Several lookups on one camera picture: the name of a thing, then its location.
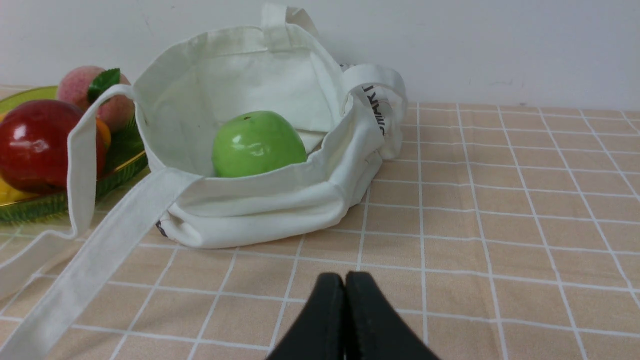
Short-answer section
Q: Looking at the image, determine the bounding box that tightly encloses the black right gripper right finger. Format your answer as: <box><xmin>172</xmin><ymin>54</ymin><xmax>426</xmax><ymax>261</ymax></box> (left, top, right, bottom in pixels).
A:
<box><xmin>344</xmin><ymin>271</ymin><xmax>438</xmax><ymax>360</ymax></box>

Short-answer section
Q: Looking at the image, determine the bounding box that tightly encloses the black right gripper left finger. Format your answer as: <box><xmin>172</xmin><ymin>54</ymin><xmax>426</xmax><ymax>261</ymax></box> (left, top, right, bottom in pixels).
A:
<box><xmin>267</xmin><ymin>272</ymin><xmax>345</xmax><ymax>360</ymax></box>

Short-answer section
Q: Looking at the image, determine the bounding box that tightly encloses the green apple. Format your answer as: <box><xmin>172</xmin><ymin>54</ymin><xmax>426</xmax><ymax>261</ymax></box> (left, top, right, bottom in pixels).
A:
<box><xmin>211</xmin><ymin>111</ymin><xmax>307</xmax><ymax>178</ymax></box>

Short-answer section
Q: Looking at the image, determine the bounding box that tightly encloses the white cloth bag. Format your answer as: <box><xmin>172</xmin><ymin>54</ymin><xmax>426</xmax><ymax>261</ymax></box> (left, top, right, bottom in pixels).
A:
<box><xmin>1</xmin><ymin>2</ymin><xmax>408</xmax><ymax>360</ymax></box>

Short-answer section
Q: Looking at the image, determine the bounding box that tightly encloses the green glass plate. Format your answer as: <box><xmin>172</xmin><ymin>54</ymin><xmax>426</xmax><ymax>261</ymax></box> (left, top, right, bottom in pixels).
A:
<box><xmin>0</xmin><ymin>85</ymin><xmax>147</xmax><ymax>224</ymax></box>

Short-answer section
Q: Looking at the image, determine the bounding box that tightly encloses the orange yellow mango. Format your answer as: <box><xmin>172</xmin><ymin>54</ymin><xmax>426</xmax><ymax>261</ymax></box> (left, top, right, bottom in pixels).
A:
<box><xmin>96</xmin><ymin>117</ymin><xmax>112</xmax><ymax>151</ymax></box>

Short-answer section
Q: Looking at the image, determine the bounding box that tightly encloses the yellow banana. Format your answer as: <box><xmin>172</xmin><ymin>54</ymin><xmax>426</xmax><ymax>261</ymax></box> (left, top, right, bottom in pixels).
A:
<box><xmin>0</xmin><ymin>177</ymin><xmax>38</xmax><ymax>206</ymax></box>

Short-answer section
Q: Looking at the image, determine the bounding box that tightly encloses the pink peach with leaf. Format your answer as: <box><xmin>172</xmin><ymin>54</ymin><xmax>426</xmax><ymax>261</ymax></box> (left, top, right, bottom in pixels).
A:
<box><xmin>55</xmin><ymin>65</ymin><xmax>135</xmax><ymax>133</ymax></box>

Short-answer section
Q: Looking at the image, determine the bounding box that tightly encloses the red apple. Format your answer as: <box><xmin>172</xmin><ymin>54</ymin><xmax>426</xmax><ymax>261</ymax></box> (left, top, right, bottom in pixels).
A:
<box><xmin>0</xmin><ymin>99</ymin><xmax>84</xmax><ymax>194</ymax></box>

